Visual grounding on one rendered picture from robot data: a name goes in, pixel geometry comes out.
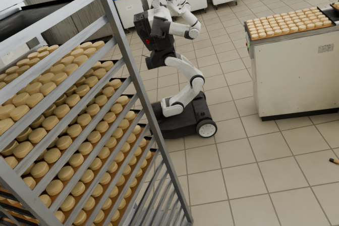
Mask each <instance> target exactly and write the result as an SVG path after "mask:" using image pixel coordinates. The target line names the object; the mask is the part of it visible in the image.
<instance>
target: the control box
mask: <svg viewBox="0 0 339 226"><path fill-rule="evenodd" d="M245 34H246V43H247V48H249V51H248V54H249V56H250V59H254V50H253V46H250V45H249V46H248V44H249V40H248V33H247V32H246V33H245Z"/></svg>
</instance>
